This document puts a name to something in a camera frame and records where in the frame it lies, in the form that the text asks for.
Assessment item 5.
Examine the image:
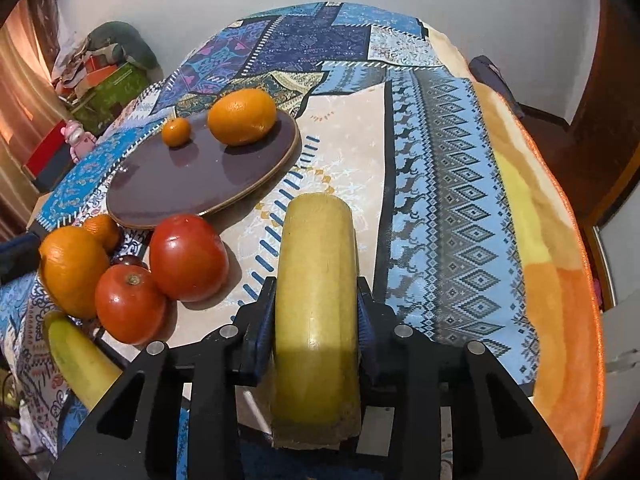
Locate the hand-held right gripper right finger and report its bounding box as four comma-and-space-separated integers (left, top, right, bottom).
356, 277, 575, 480

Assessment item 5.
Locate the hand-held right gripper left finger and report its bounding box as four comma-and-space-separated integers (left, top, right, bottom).
48, 276, 277, 480

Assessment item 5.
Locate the yellow banana piece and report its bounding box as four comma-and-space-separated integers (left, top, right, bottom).
270, 193, 363, 450

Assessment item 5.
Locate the round brown plate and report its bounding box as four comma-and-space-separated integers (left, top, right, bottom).
105, 108, 301, 231

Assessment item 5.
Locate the large red tomato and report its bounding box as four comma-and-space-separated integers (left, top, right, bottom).
149, 214, 230, 303

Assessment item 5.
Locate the small red tomato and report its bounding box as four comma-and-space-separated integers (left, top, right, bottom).
94, 264, 168, 346

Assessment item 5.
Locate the blue patterned blanket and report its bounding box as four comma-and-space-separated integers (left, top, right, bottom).
0, 1, 543, 461

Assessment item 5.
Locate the dark purple plum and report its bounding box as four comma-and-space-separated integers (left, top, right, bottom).
110, 254, 149, 270

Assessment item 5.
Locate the small tangerine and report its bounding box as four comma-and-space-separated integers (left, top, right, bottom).
161, 117, 192, 148
82, 214, 122, 253

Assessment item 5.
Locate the yellow green banana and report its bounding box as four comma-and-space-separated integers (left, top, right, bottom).
42, 310, 123, 412

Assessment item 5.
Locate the large orange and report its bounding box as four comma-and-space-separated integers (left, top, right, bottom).
207, 88, 278, 147
38, 226, 111, 320

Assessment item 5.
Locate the orange yellow fleece blanket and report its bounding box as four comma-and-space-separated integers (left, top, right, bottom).
419, 20, 608, 479

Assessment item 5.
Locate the pink plush toy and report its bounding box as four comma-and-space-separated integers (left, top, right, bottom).
61, 120, 98, 163

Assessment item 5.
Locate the red box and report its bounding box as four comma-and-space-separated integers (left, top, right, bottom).
22, 126, 76, 193

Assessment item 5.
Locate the green cardboard box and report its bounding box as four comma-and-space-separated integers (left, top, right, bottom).
68, 62, 149, 136

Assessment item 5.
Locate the grey green cloth bundle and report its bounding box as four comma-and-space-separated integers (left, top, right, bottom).
82, 21, 160, 71

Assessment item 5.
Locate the dark wooden door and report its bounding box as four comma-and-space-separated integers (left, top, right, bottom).
565, 0, 640, 241

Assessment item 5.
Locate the orange curtain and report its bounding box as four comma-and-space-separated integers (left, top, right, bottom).
0, 0, 68, 241

